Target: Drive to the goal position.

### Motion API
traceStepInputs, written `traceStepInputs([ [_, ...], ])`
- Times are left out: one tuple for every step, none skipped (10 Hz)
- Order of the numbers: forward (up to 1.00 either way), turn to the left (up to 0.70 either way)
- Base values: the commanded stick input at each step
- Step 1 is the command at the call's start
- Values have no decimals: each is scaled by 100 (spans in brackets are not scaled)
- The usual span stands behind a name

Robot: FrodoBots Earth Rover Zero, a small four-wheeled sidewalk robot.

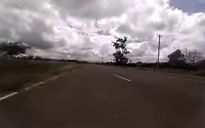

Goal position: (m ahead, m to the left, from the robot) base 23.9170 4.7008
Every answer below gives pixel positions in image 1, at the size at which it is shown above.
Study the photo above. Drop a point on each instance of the utility pole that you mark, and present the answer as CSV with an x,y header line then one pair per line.
x,y
158,50

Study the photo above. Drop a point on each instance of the broad dark tree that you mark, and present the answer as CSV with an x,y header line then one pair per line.
x,y
10,49

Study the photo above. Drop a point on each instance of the white road edge line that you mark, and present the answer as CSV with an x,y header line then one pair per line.
x,y
26,87

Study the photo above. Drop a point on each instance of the grey asphalt road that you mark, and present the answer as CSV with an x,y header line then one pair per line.
x,y
96,100

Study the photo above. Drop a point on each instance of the grass verge with bushes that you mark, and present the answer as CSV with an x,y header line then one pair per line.
x,y
190,71

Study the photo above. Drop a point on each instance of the tall dark tree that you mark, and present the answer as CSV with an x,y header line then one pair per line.
x,y
120,50

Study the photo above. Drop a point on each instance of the dry grass verge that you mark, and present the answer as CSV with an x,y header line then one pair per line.
x,y
13,75

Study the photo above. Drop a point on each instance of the white dashed centre line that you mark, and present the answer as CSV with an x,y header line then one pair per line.
x,y
122,77

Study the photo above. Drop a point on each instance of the dark trees and bushes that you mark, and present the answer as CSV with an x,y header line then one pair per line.
x,y
186,60

